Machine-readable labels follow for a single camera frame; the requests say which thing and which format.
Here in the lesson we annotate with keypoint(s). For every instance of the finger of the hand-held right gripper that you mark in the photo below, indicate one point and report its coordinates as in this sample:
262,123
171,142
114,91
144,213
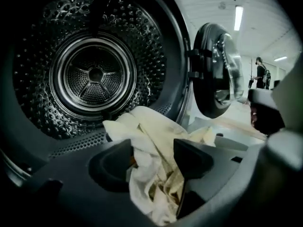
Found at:
265,117

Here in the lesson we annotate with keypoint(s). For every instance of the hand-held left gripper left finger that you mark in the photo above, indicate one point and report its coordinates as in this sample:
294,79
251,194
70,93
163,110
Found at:
71,193

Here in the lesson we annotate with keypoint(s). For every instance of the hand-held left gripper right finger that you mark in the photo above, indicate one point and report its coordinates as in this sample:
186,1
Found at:
225,174

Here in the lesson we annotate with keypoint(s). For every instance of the cream clothes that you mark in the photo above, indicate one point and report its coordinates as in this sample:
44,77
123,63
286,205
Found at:
146,131

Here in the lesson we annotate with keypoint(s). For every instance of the black washing machine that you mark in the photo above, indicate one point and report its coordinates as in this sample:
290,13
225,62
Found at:
94,74

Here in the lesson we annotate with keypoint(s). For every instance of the long ceiling light tube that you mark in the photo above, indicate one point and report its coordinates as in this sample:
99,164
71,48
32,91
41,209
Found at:
238,18
280,58

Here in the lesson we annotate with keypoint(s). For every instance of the round black glass door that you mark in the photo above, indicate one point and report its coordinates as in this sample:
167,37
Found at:
208,79

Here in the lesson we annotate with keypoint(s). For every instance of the white ceiling smoke detector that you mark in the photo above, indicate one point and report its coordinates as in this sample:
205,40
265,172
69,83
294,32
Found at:
222,5

